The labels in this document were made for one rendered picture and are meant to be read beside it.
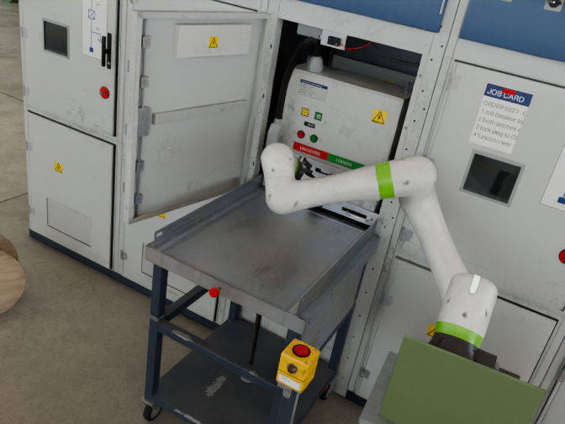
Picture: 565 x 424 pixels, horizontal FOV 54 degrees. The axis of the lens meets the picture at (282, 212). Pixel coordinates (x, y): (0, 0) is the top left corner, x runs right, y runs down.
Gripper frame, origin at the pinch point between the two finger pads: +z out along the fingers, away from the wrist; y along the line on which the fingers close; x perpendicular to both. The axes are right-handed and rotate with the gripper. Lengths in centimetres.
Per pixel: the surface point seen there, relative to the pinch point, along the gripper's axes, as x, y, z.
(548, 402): 109, 44, 37
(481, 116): 53, -39, -11
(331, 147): 0.7, -17.2, 9.7
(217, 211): -27.9, 23.9, -6.4
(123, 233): -101, 54, 45
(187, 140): -43.2, 3.0, -21.9
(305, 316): 29, 43, -37
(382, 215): 29.2, 1.0, 15.6
